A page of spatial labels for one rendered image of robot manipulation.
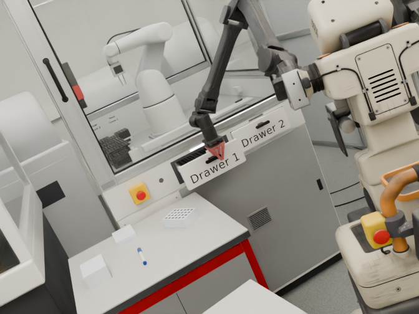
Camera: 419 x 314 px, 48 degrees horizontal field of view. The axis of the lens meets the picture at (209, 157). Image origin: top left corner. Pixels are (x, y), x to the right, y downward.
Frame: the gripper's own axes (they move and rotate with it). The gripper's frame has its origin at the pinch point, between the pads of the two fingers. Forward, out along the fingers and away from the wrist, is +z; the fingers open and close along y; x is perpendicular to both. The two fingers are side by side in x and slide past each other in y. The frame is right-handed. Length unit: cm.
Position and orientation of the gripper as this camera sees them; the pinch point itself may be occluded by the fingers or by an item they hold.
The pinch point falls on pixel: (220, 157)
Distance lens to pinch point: 199.6
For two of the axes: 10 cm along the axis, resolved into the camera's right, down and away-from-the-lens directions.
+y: -3.3, -1.4, 9.3
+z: 3.9, 8.8, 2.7
